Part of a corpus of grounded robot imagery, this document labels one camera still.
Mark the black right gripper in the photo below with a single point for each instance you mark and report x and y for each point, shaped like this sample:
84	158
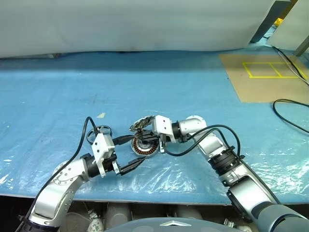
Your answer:
162	145

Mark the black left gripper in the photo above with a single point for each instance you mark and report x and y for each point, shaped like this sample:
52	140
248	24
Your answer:
109	166

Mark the silver motor housing with stator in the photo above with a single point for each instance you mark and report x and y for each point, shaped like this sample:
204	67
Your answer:
142	152

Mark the silver motor end cover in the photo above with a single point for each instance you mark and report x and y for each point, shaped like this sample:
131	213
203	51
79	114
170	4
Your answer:
142	123

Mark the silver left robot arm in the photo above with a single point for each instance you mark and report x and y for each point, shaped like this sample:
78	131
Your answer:
60	183

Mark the clear plastic film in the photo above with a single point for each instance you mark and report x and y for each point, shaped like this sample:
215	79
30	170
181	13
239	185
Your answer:
169	178

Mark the beige tape scrap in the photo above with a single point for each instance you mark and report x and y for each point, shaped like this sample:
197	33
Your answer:
101	115

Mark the blue table cover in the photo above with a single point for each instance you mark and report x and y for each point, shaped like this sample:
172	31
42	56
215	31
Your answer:
144	91

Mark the grey rounded cylinder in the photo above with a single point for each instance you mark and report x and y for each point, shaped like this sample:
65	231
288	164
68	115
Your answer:
189	212
118	215

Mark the grey robot torso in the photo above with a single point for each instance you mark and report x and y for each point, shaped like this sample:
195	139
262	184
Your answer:
157	226

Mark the brown cardboard sheet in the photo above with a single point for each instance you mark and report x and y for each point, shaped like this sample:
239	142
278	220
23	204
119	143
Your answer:
241	82

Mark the white backdrop sheet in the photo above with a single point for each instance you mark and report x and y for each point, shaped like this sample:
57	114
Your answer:
120	24

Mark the small yellow object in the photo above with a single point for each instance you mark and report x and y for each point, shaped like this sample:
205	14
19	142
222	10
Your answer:
278	21

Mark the white board panel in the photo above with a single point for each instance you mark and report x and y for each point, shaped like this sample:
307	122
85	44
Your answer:
289	31

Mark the grey metal leg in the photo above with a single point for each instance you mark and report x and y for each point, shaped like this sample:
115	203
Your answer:
301	47

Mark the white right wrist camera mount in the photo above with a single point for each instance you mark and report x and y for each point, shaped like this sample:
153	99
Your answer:
161	125

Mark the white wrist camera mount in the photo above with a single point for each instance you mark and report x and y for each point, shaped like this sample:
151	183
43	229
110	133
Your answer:
103	147
161	125

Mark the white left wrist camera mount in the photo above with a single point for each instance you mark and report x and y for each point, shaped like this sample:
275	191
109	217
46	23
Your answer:
103	147

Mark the dark grey slanted post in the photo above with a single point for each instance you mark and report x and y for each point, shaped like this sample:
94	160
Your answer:
260	31

